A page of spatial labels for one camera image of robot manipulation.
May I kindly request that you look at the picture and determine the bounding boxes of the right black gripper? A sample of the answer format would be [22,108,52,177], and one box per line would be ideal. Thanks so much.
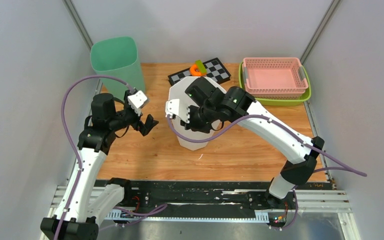
[179,104,217,135]

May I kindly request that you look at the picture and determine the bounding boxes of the large white container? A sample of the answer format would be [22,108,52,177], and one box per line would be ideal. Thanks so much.
[167,75,227,152]

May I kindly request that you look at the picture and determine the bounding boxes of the green plastic bin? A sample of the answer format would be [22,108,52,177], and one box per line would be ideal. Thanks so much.
[90,36,146,93]

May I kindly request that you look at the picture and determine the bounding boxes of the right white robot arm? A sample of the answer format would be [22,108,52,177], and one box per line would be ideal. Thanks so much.
[182,77,325,209]

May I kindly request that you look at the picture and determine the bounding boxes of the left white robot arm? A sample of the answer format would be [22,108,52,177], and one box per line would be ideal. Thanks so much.
[40,90,158,240]

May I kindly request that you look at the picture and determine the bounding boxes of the green block toy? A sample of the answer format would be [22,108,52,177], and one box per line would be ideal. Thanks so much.
[195,60,207,76]

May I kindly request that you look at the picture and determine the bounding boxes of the black white checkerboard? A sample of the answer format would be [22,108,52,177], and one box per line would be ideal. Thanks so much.
[167,57,231,86]

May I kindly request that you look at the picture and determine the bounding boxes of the pink perforated basket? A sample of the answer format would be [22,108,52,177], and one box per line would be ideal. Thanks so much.
[242,57,310,98]

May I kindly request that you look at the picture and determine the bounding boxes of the green plastic tray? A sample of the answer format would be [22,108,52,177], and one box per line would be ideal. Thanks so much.
[238,62,312,107]

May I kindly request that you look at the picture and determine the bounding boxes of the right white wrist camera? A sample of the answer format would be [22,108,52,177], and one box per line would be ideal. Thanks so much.
[165,98,190,124]

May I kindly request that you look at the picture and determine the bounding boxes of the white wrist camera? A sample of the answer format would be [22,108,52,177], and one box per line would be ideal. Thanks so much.
[127,90,150,117]
[165,98,190,124]

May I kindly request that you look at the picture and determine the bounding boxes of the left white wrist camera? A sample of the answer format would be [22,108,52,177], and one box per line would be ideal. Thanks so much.
[127,90,150,117]

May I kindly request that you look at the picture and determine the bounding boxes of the orange ring toy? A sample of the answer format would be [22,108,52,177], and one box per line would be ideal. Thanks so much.
[189,64,206,77]

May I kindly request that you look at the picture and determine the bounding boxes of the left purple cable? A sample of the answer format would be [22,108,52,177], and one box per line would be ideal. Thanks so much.
[52,74,168,240]

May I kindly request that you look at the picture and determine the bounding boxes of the purple cable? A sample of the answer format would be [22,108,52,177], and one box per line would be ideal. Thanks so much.
[166,114,368,231]
[52,74,168,240]

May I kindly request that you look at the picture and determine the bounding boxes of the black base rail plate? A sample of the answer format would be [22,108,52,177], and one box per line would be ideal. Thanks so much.
[94,179,299,221]

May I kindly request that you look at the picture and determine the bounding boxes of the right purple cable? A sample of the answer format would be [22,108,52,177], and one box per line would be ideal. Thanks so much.
[166,114,368,231]

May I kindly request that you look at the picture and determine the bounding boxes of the aluminium frame rails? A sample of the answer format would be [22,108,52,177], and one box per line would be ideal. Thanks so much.
[39,185,360,240]

